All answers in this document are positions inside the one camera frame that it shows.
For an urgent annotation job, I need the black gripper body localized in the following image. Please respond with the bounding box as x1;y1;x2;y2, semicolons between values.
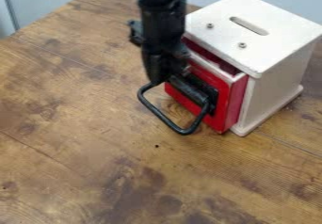
129;0;189;58

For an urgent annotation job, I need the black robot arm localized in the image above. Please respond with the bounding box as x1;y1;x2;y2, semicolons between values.
129;0;190;86

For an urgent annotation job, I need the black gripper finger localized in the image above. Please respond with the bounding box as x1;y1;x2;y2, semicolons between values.
142;51;167;86
165;55;189;77

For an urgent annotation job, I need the grey vertical pole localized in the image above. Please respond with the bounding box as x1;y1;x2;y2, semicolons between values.
4;0;20;31

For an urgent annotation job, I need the red wooden drawer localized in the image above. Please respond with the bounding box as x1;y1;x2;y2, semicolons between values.
163;35;250;135

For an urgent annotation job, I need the black metal drawer handle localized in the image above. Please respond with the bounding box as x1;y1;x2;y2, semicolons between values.
138;73;219;136

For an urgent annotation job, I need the white wooden box cabinet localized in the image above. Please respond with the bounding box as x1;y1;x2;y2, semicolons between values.
183;0;322;136

